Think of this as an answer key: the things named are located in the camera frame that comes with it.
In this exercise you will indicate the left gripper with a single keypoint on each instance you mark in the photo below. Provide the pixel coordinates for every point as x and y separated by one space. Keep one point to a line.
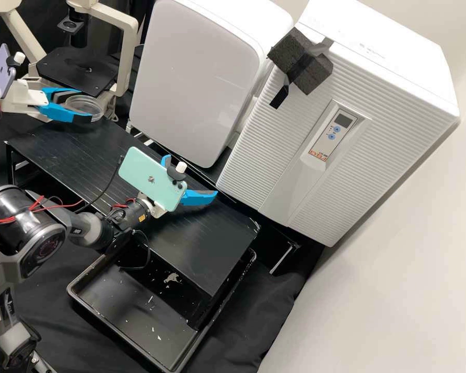
23 97

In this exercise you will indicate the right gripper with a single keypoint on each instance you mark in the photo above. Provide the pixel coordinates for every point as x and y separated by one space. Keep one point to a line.
157 211

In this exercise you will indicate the petri dish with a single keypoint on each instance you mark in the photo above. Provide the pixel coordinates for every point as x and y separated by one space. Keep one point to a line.
81 105

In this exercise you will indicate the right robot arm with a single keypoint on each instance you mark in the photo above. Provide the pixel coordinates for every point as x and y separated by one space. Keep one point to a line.
23 233

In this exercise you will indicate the cream microscope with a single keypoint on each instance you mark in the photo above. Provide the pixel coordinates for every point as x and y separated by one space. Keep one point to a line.
120 23

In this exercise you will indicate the black platform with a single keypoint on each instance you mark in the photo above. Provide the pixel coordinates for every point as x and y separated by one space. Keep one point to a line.
273 235
81 155

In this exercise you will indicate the white box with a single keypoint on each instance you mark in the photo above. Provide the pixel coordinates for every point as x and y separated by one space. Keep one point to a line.
194 77

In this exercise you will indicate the incubator door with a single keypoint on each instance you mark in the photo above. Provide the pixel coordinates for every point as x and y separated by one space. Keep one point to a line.
287 155

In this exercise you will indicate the black tray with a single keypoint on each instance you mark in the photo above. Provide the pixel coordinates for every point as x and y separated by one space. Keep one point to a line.
140 322

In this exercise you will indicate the white incubator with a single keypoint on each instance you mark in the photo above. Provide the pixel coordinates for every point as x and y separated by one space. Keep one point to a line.
392 46

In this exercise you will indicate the right wrist camera phone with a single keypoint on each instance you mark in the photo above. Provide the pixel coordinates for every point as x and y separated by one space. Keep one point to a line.
151 178

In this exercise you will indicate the wrist camera phone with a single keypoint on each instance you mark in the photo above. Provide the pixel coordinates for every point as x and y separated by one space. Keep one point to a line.
151 178
2 66

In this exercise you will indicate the left wrist camera phone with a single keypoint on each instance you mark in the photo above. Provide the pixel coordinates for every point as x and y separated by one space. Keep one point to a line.
2 66

